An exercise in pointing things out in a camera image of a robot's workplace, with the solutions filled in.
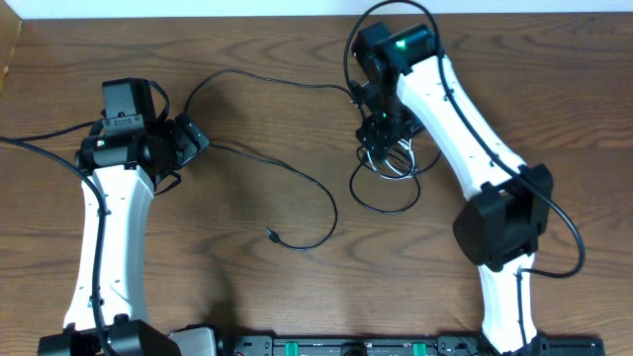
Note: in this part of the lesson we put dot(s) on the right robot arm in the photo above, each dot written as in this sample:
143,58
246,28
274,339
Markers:
412,87

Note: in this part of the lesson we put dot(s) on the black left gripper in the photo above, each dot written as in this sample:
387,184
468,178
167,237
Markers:
189,145

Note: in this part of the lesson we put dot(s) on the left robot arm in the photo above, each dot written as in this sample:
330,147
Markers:
122,161

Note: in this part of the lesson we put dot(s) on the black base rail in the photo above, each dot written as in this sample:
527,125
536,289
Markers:
376,346

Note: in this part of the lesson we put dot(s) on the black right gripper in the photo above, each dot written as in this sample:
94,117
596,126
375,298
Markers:
377,139

